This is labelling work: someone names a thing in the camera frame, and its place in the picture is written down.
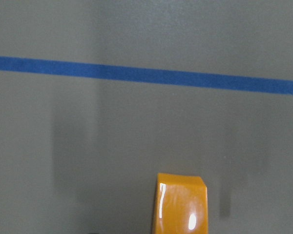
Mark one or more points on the orange trapezoid block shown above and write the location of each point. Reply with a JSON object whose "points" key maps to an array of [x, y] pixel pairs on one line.
{"points": [[181, 205]]}

